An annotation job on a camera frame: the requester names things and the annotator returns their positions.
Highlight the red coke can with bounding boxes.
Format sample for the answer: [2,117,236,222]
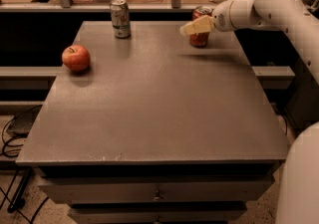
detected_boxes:
[189,6,212,48]

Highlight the black cables on floor left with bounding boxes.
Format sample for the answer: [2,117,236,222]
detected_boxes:
[0,106,50,224]

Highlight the lower drawer with knob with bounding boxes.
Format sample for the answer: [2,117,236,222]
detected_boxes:
[68,206,246,224]

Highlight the silver green soda can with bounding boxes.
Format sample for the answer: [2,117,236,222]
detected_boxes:
[110,0,131,38]

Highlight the black power adapter box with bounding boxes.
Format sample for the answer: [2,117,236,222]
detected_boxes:
[6,112,37,137]

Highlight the red apple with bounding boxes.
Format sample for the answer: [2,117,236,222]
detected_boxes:
[62,45,91,72]

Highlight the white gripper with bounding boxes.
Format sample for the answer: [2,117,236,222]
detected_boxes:
[179,0,258,36]

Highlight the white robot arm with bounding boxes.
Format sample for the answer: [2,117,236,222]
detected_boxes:
[179,0,319,224]

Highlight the grey cabinet with drawers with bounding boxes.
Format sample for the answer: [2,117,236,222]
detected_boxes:
[18,22,287,210]

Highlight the drawer with knob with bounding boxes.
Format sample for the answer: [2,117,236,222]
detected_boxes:
[68,206,246,224]
[39,175,274,204]

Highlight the upper drawer with knob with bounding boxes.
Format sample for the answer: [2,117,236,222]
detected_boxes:
[39,175,274,204]

